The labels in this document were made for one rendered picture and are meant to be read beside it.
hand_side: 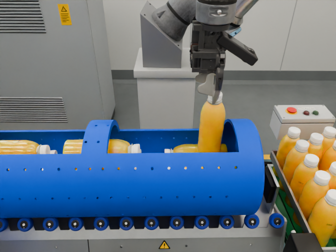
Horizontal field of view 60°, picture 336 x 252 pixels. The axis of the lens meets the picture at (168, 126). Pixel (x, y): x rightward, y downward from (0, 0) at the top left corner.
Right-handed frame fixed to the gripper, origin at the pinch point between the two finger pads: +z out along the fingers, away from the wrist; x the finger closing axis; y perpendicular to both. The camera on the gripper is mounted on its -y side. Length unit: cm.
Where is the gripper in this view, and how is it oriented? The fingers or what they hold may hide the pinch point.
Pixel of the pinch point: (215, 95)
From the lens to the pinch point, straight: 81.5
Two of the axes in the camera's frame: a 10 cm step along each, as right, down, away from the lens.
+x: 0.1, 5.9, -8.1
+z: 0.0, 8.1, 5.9
